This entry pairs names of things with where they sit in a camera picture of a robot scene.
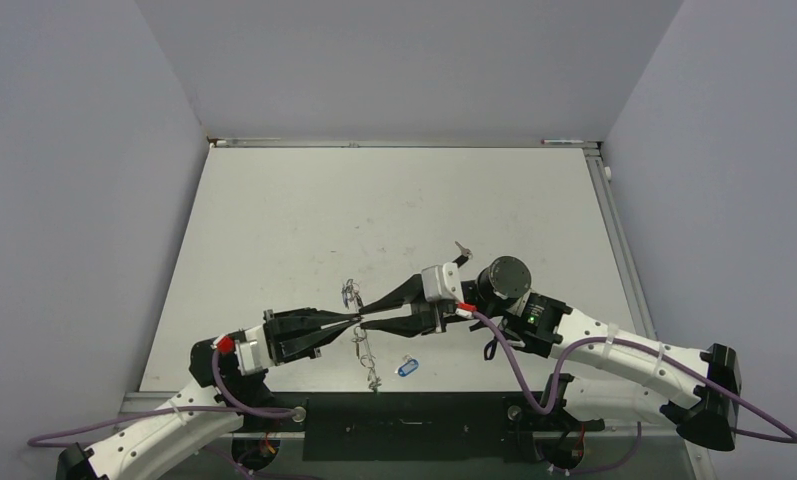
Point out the metal key ring plate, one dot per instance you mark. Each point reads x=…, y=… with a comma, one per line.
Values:
x=352, y=300

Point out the black tagged key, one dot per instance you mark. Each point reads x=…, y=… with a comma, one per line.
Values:
x=465, y=254

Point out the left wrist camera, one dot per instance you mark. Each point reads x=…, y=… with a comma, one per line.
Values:
x=250, y=347

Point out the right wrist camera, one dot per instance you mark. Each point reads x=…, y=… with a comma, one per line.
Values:
x=443, y=282

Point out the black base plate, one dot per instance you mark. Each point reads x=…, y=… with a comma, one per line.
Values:
x=407, y=426

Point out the aluminium frame rail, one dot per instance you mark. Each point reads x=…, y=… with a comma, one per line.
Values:
x=631, y=285

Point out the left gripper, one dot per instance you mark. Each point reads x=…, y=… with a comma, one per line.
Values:
x=296, y=333

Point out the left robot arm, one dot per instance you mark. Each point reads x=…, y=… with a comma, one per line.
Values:
x=226, y=387

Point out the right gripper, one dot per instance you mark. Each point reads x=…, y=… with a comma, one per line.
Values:
x=429, y=316

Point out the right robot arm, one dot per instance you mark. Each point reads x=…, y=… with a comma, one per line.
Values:
x=602, y=372

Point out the red white marker pen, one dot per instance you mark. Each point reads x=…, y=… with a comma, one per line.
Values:
x=562, y=142

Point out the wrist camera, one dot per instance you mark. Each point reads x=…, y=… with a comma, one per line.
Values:
x=250, y=347
x=443, y=282

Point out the blue tagged key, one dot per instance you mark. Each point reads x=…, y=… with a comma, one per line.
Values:
x=408, y=366

